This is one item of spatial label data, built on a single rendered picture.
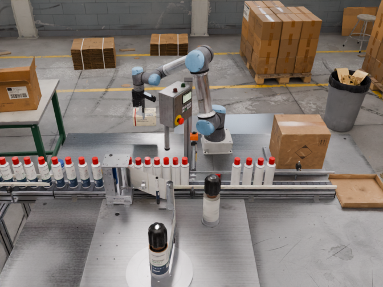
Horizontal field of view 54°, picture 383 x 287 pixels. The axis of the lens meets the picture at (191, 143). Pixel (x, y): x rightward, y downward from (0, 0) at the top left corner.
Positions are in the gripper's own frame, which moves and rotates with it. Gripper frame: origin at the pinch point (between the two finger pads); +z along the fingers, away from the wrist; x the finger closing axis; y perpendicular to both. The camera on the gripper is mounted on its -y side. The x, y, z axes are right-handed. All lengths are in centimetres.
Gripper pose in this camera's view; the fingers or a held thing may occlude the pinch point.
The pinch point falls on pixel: (144, 114)
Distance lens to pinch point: 267.1
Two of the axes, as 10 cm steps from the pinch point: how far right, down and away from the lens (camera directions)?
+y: -10.0, 0.5, -0.6
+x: 0.8, 5.6, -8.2
